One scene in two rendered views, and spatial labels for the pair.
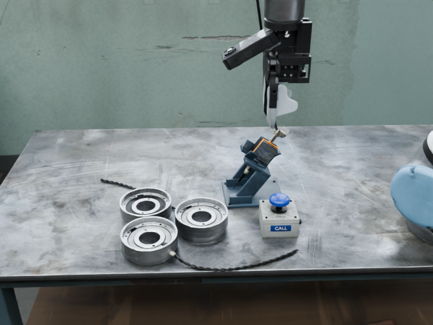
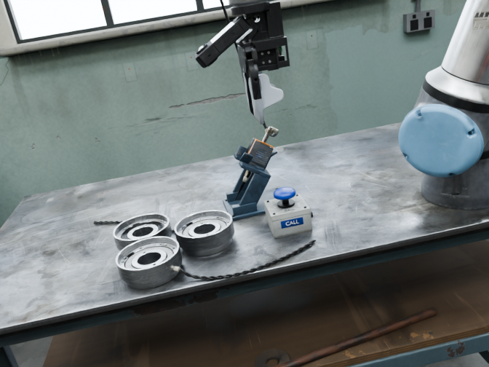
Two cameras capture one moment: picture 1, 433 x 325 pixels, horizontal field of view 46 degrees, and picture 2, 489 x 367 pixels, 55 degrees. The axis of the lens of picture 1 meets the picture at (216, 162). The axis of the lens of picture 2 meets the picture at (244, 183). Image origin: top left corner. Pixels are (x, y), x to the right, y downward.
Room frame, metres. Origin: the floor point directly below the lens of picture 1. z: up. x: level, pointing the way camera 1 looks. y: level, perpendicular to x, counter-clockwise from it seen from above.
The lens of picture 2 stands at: (0.07, -0.01, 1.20)
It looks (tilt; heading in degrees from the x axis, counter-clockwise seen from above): 22 degrees down; 357
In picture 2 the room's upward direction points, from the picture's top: 9 degrees counter-clockwise
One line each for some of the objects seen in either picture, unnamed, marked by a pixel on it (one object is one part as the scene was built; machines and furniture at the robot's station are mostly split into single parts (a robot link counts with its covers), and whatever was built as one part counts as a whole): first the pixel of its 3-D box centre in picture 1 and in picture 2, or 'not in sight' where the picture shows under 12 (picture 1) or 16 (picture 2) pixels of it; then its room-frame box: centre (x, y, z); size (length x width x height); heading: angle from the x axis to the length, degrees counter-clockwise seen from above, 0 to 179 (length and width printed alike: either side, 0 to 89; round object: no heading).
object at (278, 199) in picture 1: (279, 207); (285, 202); (0.83, -0.12, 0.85); 0.04 x 0.04 x 0.05
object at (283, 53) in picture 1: (285, 50); (258, 38); (0.96, -0.13, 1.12); 0.09 x 0.08 x 0.12; 93
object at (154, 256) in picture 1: (149, 241); (150, 262); (0.76, 0.12, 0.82); 0.10 x 0.10 x 0.04
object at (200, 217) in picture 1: (201, 220); (205, 233); (0.83, 0.03, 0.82); 0.10 x 0.10 x 0.04
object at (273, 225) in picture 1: (281, 217); (290, 214); (0.83, -0.13, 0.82); 0.08 x 0.07 x 0.05; 92
